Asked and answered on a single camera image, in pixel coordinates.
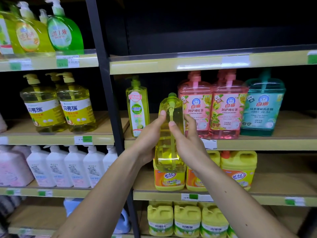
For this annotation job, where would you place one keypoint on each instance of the person's left hand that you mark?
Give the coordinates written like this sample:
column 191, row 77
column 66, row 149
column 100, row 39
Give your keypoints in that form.
column 147, row 141

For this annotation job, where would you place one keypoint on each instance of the person's right hand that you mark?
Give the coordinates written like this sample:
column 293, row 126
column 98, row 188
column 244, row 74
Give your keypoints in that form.
column 193, row 151

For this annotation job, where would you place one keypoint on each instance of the slim green dish soap bottle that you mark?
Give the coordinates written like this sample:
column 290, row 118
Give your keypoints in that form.
column 137, row 116

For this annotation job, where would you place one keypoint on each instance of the yellow dish soap pump bottle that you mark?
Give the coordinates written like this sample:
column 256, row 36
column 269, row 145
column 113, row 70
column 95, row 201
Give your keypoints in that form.
column 45, row 114
column 50, row 76
column 78, row 114

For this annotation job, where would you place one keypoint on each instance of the teal green detergent bottle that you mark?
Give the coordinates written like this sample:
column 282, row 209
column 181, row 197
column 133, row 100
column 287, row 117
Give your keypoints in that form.
column 262, row 114

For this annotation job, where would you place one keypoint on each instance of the person's left forearm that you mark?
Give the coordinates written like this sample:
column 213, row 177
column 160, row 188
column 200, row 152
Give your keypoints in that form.
column 99, row 198

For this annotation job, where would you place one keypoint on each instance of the person's right forearm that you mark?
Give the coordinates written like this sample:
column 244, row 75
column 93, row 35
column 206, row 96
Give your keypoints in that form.
column 242, row 203

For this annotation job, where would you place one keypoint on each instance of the plain white label card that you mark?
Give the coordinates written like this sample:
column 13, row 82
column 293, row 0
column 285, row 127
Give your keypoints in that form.
column 210, row 144

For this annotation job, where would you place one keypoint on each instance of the yellow orange detergent jug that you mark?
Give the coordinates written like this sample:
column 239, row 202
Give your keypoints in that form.
column 192, row 180
column 239, row 175
column 168, row 180

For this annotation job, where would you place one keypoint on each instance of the green white price tag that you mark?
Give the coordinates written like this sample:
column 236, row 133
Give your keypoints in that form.
column 312, row 57
column 189, row 197
column 13, row 192
column 294, row 201
column 83, row 140
column 67, row 61
column 4, row 140
column 20, row 64
column 45, row 193

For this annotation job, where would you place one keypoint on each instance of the white baby label bottle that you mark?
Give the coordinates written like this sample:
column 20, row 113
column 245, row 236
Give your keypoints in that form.
column 59, row 171
column 76, row 171
column 40, row 171

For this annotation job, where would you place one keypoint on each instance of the light blue detergent jug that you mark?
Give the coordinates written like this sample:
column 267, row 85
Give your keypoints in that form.
column 123, row 223
column 73, row 206

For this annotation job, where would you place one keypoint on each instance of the blank white shelf label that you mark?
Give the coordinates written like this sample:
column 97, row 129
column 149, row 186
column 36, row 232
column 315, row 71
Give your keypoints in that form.
column 235, row 61

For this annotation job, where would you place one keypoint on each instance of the round green hand wash bottle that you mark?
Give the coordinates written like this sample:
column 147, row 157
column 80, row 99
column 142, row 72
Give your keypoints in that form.
column 64, row 34

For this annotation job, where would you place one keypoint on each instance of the pale pink pump bottle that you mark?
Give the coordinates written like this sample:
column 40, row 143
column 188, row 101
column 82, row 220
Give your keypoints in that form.
column 3, row 123

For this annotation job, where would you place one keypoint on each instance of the round yellow hand wash bottle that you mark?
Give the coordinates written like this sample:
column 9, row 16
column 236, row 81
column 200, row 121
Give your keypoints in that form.
column 31, row 37

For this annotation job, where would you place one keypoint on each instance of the tall yellow green bottle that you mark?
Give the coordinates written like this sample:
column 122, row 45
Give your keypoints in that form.
column 7, row 34

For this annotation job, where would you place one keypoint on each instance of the wooden shelf rack black frame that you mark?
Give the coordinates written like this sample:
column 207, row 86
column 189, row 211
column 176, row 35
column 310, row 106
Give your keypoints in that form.
column 111, row 123

